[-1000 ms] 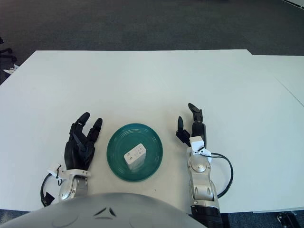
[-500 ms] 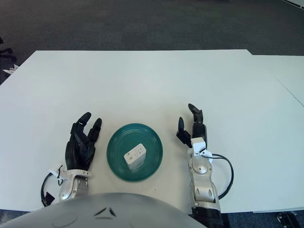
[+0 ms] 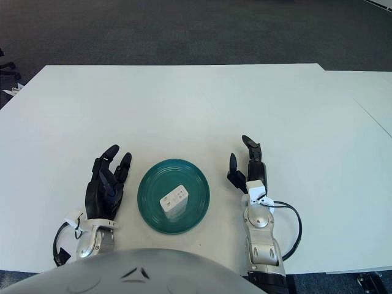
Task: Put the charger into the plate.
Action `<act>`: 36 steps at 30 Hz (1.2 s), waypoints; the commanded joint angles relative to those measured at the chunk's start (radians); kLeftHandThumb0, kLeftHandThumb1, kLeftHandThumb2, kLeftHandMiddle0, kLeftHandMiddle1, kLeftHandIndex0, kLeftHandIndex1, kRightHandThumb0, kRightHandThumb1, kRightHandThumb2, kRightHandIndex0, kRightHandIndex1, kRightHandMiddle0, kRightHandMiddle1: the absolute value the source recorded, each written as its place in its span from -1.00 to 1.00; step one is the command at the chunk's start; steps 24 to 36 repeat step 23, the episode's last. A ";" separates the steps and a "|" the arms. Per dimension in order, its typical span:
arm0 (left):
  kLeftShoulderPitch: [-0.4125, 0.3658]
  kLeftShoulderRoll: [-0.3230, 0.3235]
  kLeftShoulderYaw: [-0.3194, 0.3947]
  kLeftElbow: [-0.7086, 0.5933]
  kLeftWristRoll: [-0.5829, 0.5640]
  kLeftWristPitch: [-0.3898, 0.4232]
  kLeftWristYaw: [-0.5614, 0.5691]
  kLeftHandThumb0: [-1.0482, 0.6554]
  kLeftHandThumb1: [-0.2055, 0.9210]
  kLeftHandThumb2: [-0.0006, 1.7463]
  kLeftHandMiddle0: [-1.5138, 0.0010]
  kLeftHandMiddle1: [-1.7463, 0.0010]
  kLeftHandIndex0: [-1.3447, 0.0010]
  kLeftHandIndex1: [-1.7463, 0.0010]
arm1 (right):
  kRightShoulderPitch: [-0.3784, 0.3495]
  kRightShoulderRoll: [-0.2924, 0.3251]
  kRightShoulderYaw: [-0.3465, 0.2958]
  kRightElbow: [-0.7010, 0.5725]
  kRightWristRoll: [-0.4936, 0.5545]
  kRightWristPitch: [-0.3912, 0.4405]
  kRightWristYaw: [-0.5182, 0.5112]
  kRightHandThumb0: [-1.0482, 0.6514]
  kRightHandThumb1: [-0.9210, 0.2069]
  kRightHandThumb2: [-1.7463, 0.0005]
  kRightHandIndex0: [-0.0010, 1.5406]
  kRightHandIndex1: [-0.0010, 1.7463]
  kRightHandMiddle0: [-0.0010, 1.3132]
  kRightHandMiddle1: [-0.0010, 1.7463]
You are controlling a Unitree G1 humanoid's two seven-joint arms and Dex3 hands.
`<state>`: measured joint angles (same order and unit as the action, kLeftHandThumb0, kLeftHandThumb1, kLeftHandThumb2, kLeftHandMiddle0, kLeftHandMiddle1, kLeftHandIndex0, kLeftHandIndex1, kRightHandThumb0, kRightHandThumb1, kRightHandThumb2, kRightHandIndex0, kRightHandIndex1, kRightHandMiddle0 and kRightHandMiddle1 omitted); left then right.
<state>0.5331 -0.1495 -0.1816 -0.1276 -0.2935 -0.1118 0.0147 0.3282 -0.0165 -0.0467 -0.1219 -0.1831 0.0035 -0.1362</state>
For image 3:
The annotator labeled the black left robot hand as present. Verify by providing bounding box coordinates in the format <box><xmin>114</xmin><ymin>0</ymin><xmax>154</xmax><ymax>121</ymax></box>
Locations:
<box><xmin>85</xmin><ymin>144</ymin><xmax>133</xmax><ymax>221</ymax></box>

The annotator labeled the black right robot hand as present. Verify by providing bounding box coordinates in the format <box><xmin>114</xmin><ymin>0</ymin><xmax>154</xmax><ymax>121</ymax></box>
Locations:
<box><xmin>226</xmin><ymin>134</ymin><xmax>268</xmax><ymax>194</ymax></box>

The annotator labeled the white charger block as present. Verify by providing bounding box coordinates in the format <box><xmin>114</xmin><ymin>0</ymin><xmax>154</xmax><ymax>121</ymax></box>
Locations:
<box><xmin>159</xmin><ymin>184</ymin><xmax>190</xmax><ymax>221</ymax></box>

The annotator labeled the green ribbed plate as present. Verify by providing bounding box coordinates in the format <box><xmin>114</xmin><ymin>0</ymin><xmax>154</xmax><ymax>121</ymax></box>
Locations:
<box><xmin>137</xmin><ymin>158</ymin><xmax>211</xmax><ymax>236</ymax></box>

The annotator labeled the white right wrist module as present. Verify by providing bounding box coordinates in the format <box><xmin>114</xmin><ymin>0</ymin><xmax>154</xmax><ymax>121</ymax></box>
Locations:
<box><xmin>246</xmin><ymin>179</ymin><xmax>275</xmax><ymax>214</ymax></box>

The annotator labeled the grey robot torso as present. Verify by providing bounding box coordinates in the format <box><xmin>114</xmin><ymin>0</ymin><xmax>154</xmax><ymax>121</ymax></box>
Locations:
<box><xmin>0</xmin><ymin>247</ymin><xmax>255</xmax><ymax>294</ymax></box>

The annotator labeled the white paper scrap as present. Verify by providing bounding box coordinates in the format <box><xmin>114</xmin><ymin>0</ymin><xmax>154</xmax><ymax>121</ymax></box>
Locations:
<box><xmin>2</xmin><ymin>82</ymin><xmax>24</xmax><ymax>96</ymax></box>

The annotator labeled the black office chair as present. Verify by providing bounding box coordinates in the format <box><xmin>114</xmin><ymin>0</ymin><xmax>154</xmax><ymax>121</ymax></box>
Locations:
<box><xmin>0</xmin><ymin>47</ymin><xmax>21</xmax><ymax>80</ymax></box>

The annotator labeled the black table foot caster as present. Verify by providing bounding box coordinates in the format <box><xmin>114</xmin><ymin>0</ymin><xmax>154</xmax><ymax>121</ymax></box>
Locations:
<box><xmin>356</xmin><ymin>271</ymin><xmax>383</xmax><ymax>294</ymax></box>

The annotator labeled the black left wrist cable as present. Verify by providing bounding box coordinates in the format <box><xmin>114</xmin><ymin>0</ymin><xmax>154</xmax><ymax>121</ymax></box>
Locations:
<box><xmin>52</xmin><ymin>220</ymin><xmax>85</xmax><ymax>267</ymax></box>

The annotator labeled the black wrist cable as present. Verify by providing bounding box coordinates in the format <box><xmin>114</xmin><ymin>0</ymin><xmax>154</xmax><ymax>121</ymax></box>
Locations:
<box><xmin>52</xmin><ymin>220</ymin><xmax>85</xmax><ymax>267</ymax></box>
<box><xmin>269</xmin><ymin>200</ymin><xmax>304</xmax><ymax>261</ymax></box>

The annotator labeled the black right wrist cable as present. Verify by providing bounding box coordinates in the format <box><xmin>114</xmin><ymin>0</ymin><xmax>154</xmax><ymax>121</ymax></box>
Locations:
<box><xmin>269</xmin><ymin>200</ymin><xmax>304</xmax><ymax>261</ymax></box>

